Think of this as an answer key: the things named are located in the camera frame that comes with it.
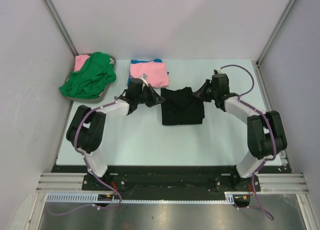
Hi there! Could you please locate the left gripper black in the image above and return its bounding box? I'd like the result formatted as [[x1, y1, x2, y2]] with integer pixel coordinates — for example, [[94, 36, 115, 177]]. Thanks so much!
[[135, 83, 165, 108]]

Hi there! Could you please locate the black polo shirt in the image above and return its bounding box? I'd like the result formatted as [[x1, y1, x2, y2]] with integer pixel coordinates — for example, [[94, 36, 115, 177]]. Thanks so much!
[[161, 87, 205, 126]]

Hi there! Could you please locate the grey laundry tray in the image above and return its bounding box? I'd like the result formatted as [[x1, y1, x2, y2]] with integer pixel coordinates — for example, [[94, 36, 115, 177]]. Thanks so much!
[[65, 53, 117, 104]]

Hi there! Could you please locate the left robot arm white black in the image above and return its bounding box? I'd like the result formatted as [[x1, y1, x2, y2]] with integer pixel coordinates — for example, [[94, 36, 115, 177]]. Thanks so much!
[[66, 74, 165, 190]]

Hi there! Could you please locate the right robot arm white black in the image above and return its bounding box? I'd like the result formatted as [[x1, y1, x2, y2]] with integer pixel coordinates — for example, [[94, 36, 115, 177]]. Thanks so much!
[[193, 72, 288, 191]]

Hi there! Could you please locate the folded pink t shirt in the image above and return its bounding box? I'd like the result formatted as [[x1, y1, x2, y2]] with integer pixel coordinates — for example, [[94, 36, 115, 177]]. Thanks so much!
[[129, 61, 171, 89]]

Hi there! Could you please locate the folded blue t shirt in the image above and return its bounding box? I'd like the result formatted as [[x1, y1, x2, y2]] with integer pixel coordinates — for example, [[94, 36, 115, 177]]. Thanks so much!
[[126, 58, 171, 89]]

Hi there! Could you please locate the green t shirt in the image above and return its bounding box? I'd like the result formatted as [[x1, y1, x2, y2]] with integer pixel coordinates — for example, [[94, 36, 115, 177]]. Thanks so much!
[[58, 51, 118, 100]]

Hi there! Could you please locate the pink t shirt in tray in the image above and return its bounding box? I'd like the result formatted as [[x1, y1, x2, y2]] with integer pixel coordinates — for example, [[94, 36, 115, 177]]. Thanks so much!
[[73, 54, 90, 72]]

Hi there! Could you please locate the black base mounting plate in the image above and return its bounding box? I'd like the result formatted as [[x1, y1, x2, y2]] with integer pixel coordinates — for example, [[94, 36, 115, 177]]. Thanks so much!
[[52, 165, 292, 201]]

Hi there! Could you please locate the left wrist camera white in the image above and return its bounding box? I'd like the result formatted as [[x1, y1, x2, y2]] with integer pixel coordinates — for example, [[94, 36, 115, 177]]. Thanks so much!
[[139, 73, 149, 86]]

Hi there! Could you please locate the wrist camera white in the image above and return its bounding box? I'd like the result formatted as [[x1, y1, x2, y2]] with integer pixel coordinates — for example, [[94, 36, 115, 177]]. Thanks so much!
[[213, 67, 223, 75], [139, 73, 149, 86]]

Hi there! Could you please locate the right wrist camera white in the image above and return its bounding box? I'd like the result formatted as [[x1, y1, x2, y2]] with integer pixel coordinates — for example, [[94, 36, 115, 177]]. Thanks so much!
[[213, 67, 223, 75]]

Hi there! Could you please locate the grey slotted cable duct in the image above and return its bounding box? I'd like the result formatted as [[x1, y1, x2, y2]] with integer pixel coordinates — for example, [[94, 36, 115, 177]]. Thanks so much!
[[46, 191, 253, 205]]

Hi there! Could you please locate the right aluminium frame post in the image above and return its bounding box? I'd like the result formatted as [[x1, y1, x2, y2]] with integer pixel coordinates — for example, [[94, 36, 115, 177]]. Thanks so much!
[[255, 0, 298, 67]]

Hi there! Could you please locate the aluminium frame post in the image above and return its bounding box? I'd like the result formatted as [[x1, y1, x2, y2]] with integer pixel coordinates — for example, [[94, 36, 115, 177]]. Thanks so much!
[[255, 0, 298, 67], [42, 0, 79, 57]]

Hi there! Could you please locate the left aluminium frame post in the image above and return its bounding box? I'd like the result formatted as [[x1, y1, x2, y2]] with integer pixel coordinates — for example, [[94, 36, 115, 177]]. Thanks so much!
[[42, 0, 79, 57]]

